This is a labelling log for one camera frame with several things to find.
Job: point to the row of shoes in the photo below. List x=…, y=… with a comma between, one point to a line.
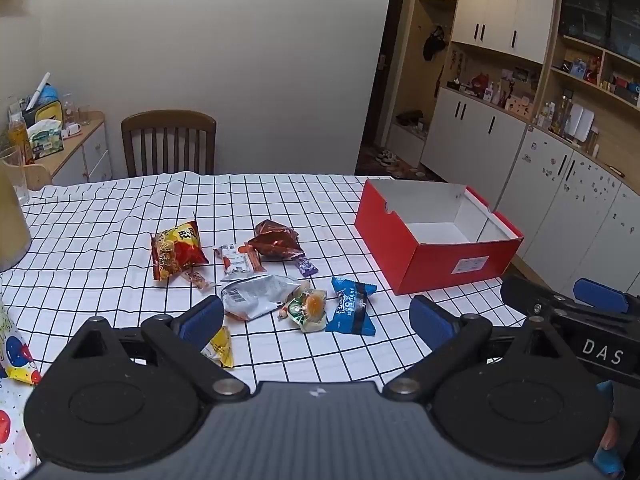
x=387, y=156

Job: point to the white shoe bench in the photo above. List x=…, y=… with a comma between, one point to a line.
x=407, y=137

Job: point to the orange stick snack packet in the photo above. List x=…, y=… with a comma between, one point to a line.
x=253, y=257

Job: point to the green egg yolk packet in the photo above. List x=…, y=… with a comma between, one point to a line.
x=310, y=310

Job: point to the wooden shelf unit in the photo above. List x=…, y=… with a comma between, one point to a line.
x=600, y=75

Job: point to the silver snack bag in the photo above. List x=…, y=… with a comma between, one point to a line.
x=250, y=297

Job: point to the dark wooden door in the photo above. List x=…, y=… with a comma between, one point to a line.
x=390, y=60

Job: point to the black yellow bag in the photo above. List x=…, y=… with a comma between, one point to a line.
x=42, y=112

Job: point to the small yellow packet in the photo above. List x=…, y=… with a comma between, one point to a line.
x=222, y=347

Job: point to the white cabinet with stickers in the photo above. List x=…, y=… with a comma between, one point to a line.
x=565, y=200

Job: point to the yellow drink bottle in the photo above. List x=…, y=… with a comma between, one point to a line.
x=20, y=137

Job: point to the brown shiny snack bag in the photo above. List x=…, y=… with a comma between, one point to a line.
x=275, y=242

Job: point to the white orange snack packet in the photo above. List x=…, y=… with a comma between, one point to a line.
x=234, y=262

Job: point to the white low cabinet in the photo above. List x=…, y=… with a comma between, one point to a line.
x=475, y=135

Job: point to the white plastic container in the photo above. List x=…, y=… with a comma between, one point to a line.
x=580, y=122

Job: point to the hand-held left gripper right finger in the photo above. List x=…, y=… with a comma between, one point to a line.
x=432, y=320

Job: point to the checkered tablecloth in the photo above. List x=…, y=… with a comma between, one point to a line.
x=100, y=240

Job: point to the white wooden sideboard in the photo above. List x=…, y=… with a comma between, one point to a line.
x=90, y=155

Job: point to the balloon print bag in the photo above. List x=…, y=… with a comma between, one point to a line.
x=15, y=350

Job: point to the white upper wall cabinets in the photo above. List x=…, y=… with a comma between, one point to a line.
x=500, y=5

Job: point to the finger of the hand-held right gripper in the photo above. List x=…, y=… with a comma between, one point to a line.
x=525, y=297
x=600, y=296

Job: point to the green tissue pack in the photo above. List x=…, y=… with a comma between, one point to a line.
x=47, y=140

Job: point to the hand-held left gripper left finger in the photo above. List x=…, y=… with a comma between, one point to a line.
x=200, y=317

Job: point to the clear glass cup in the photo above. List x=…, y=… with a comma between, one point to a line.
x=15, y=175

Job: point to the person's right hand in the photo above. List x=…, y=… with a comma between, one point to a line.
x=607, y=435

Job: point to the red yellow chip bag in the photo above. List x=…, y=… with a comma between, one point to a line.
x=177, y=250

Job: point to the black hanging bag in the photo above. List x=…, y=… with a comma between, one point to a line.
x=434, y=45

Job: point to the wooden chair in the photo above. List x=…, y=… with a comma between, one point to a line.
x=170, y=120

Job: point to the photo frame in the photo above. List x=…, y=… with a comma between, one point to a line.
x=522, y=75

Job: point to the blue snack packet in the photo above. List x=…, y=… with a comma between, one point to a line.
x=350, y=310

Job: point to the small orange candy packet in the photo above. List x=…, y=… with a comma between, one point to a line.
x=197, y=279

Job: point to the red cardboard box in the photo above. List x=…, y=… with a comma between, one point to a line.
x=440, y=265

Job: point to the yellow oil bottle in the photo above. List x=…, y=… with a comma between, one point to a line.
x=562, y=115

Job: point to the purple candy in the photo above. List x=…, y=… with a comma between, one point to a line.
x=306, y=266

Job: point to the red toy figure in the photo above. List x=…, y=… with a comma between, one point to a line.
x=481, y=84

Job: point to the beige jug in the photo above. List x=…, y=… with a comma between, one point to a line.
x=10, y=230

